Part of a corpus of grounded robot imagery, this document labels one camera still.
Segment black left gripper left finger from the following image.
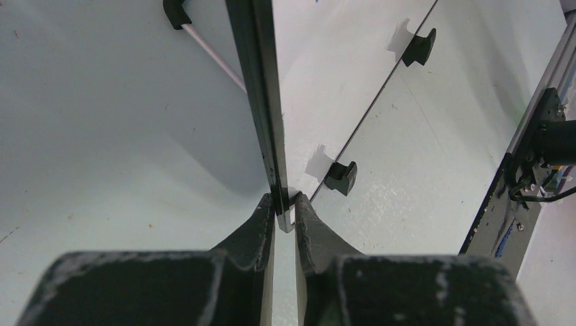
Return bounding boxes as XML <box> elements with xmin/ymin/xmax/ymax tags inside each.
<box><xmin>18</xmin><ymin>194</ymin><xmax>275</xmax><ymax>325</ymax></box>

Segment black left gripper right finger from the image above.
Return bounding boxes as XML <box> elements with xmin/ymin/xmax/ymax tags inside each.
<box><xmin>294</xmin><ymin>193</ymin><xmax>537</xmax><ymax>325</ymax></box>

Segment small black framed whiteboard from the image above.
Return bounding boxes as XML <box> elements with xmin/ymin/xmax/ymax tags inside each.
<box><xmin>226</xmin><ymin>1</ymin><xmax>434</xmax><ymax>232</ymax></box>

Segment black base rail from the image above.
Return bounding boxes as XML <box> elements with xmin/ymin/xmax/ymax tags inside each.
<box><xmin>458</xmin><ymin>88</ymin><xmax>567</xmax><ymax>280</ymax></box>

